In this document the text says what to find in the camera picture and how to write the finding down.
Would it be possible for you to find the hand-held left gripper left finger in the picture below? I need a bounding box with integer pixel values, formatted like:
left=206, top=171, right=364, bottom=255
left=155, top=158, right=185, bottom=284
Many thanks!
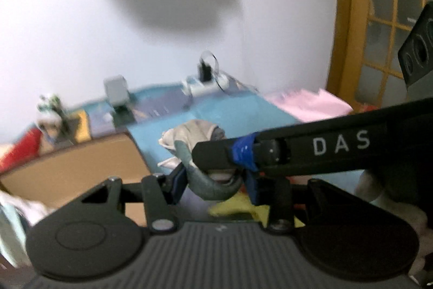
left=81, top=165, right=188, bottom=236

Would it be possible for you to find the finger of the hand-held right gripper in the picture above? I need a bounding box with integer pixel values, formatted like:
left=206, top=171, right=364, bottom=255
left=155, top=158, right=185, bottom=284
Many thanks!
left=191, top=134, right=259, bottom=173

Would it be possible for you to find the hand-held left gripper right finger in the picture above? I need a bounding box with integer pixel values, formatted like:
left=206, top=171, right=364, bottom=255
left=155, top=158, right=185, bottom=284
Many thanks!
left=244, top=170, right=352, bottom=235

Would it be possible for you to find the grey green sock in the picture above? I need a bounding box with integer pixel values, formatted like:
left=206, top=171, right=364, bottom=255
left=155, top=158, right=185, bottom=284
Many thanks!
left=158, top=119, right=244, bottom=202

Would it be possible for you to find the person's right hand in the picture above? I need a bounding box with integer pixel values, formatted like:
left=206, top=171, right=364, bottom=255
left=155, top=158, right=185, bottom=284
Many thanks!
left=358, top=169, right=428, bottom=278

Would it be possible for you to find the yellow cloth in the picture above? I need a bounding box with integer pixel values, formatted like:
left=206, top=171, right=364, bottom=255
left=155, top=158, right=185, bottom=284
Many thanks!
left=208, top=192, right=305, bottom=229

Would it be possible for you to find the blue purple striped blanket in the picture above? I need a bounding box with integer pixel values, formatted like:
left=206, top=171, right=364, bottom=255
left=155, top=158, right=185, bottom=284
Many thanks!
left=68, top=82, right=305, bottom=176

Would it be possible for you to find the pink cloth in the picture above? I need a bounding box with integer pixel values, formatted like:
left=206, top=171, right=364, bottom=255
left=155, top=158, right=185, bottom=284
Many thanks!
left=263, top=88, right=354, bottom=124

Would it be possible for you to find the black charger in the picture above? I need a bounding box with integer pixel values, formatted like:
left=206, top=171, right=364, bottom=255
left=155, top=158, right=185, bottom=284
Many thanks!
left=198, top=59, right=212, bottom=82

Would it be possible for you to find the white power strip with charger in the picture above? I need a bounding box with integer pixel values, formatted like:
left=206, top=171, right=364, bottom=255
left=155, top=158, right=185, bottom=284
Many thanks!
left=199, top=50, right=228, bottom=91

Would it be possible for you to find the cardboard box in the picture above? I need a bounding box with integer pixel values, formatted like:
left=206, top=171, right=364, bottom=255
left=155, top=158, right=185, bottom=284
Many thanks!
left=0, top=131, right=153, bottom=229

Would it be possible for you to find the grey box device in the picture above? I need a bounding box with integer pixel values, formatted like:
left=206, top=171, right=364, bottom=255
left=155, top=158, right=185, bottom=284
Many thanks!
left=103, top=75, right=130, bottom=107

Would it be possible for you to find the wooden glass pane door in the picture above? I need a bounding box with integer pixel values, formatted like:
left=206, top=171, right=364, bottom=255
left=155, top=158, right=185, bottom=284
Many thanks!
left=326, top=0, right=433, bottom=114

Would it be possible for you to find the white green toy figure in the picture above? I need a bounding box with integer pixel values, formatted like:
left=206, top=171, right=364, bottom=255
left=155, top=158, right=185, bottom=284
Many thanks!
left=35, top=93, right=73, bottom=145

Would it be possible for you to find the red cloth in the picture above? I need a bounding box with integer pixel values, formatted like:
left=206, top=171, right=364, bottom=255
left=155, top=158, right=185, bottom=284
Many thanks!
left=0, top=127, right=43, bottom=174

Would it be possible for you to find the white cloth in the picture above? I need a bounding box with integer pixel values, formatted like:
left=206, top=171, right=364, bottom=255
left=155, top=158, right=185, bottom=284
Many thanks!
left=0, top=190, right=48, bottom=271

